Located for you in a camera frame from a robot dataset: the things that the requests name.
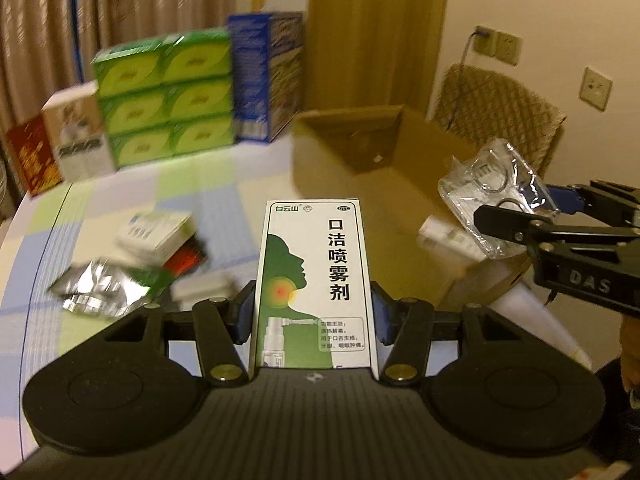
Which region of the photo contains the person's right hand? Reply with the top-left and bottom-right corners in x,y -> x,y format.
619,317 -> 640,409

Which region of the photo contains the white green spray medicine box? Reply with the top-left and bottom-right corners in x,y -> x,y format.
248,198 -> 379,372

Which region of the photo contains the dark charger cable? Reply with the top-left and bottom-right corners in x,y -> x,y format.
450,33 -> 482,128

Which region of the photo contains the silver foil packet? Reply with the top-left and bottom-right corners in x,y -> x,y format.
47,258 -> 157,319

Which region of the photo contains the clear plastic package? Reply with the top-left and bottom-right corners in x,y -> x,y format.
437,137 -> 560,261

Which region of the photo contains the green packet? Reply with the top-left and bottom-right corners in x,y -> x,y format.
127,266 -> 174,302

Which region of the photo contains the stack of green tissue boxes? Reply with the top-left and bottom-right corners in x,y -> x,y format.
91,27 -> 236,170

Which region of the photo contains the desktop with checked cloth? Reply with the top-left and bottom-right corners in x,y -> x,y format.
0,132 -> 466,466

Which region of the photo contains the brown cardboard box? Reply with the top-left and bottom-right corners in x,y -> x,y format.
291,104 -> 538,313

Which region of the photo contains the beige wall socket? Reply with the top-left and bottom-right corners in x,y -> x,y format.
495,32 -> 524,65
579,67 -> 614,113
473,26 -> 499,57

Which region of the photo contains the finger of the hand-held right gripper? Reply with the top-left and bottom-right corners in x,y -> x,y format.
472,203 -> 640,247
545,179 -> 640,227

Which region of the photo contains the brown wooden door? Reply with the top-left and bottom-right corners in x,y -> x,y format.
306,0 -> 452,122

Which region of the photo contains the red printed box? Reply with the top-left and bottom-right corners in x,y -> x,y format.
5,112 -> 64,197

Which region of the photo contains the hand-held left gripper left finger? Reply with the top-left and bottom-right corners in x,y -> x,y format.
102,280 -> 257,387

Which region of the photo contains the quilted chair cushion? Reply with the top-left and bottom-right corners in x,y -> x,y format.
431,62 -> 568,182

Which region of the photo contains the blue milk carton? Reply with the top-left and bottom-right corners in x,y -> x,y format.
227,10 -> 305,144

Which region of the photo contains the white dog print box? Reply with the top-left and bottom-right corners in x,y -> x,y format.
41,82 -> 117,182

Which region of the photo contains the white green tablet box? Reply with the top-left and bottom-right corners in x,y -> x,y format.
116,210 -> 195,262

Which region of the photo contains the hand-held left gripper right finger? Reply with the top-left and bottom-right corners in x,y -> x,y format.
371,282 -> 523,387

